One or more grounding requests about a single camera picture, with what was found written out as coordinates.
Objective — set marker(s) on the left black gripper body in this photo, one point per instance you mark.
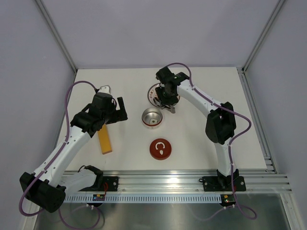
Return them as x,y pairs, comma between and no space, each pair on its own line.
110,116

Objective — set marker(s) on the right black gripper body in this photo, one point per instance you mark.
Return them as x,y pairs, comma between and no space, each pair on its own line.
170,98

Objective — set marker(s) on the metal food tongs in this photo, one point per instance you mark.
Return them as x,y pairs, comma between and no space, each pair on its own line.
171,109

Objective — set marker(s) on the white tofu cube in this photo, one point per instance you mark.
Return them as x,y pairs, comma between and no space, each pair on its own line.
153,121

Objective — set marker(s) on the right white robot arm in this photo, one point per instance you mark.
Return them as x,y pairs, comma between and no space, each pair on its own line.
220,120

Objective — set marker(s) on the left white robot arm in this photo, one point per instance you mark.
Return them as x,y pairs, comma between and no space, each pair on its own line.
45,187

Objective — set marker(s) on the steel lunch box bowl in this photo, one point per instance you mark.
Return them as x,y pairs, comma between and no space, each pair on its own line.
151,113

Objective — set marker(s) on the red lunch box lid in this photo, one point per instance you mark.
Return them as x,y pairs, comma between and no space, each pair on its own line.
160,149

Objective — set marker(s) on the white patterned plate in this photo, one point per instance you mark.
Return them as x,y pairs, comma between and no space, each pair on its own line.
151,95

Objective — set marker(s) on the yellow wooden block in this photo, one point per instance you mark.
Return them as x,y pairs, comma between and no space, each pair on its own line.
104,140

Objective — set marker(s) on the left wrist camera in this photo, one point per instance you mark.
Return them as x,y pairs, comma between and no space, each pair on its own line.
105,89

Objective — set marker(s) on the aluminium front rail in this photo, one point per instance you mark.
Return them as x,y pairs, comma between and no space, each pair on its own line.
187,181

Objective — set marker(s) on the aluminium rail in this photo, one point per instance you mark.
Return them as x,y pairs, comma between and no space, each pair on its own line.
264,144
187,181

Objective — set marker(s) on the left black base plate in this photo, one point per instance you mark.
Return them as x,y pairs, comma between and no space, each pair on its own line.
110,184

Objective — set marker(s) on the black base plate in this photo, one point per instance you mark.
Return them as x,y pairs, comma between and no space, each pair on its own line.
211,184
110,184

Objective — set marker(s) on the right side aluminium rail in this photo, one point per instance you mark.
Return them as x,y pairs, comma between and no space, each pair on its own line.
264,144

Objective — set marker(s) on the perforated cable tray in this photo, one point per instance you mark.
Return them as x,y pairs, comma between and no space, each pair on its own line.
144,198

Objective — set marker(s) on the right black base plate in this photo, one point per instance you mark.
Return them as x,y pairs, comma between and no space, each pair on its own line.
211,184

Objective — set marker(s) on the left aluminium frame post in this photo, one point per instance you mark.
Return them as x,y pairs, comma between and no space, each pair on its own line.
54,31

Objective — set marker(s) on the aluminium frame post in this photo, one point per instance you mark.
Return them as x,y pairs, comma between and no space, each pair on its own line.
54,31
264,33

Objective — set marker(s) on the right aluminium frame post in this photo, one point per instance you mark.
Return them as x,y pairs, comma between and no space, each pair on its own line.
264,33

